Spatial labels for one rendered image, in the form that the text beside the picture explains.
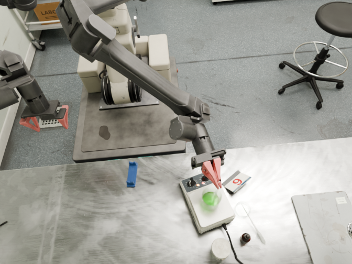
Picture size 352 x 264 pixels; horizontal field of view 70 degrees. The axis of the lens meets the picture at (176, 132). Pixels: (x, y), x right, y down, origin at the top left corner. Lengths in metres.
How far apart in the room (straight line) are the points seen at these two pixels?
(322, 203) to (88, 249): 0.84
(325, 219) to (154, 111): 1.10
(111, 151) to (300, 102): 1.56
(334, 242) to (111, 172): 0.83
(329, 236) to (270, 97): 1.45
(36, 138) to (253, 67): 1.95
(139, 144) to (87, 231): 0.69
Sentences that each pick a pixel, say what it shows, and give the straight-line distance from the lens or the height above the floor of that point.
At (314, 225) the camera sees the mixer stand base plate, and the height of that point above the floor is 0.76.
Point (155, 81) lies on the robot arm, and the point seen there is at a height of 1.17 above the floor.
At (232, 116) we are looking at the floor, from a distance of 2.09.
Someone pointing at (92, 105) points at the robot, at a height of 0.37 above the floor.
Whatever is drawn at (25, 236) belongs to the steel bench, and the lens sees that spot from 1.11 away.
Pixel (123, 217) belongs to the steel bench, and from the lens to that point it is 0.99.
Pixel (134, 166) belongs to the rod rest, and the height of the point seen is 0.76.
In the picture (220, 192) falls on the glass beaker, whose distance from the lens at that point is 0.82.
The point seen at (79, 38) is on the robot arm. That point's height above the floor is 1.30.
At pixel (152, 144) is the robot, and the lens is 1.52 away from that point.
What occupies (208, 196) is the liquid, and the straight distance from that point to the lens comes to 0.86.
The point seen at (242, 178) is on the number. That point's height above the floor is 0.78.
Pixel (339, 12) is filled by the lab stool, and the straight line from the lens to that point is 2.12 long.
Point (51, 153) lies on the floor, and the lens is 2.15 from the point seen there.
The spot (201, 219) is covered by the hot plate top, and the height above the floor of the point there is 0.84.
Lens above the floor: 1.69
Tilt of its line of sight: 58 degrees down
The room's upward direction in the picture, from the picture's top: 5 degrees counter-clockwise
